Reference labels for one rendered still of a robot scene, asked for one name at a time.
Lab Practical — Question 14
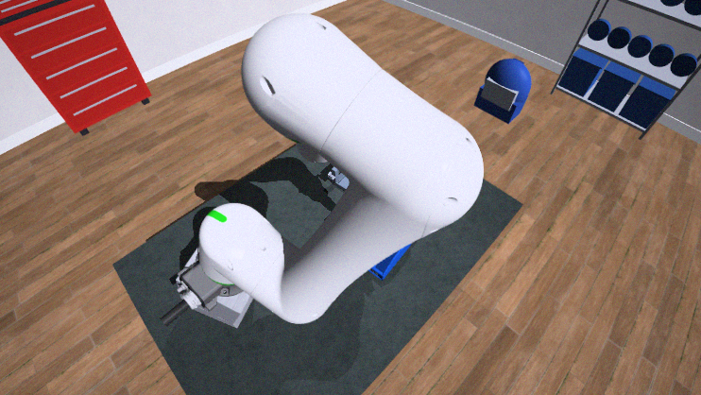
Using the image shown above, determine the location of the grey low shelf rack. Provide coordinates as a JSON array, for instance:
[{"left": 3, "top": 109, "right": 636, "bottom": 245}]
[{"left": 328, "top": 167, "right": 349, "bottom": 191}]

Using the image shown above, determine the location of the blue bin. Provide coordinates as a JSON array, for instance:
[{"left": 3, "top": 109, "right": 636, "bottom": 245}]
[{"left": 368, "top": 244, "right": 411, "bottom": 280}]

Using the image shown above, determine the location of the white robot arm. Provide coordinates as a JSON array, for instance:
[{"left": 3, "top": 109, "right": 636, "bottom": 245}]
[{"left": 160, "top": 13, "right": 484, "bottom": 327}]

